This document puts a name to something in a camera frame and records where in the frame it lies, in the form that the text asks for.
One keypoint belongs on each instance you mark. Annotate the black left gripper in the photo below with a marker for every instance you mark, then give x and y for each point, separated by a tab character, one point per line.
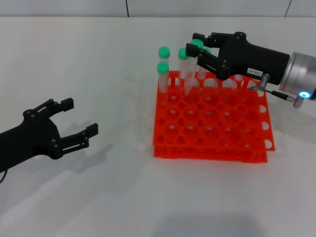
32	138

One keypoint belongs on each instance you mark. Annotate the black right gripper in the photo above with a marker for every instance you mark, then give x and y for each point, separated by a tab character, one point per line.
251	59

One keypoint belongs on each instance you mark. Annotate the clear test tube green cap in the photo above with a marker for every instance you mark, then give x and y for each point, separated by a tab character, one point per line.
190	75
163	67
202	72
164	52
182	53

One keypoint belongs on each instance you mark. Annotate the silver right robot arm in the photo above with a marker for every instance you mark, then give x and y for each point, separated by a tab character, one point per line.
300	71

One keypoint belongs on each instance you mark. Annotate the orange plastic test tube rack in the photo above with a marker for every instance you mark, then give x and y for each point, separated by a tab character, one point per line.
212	118

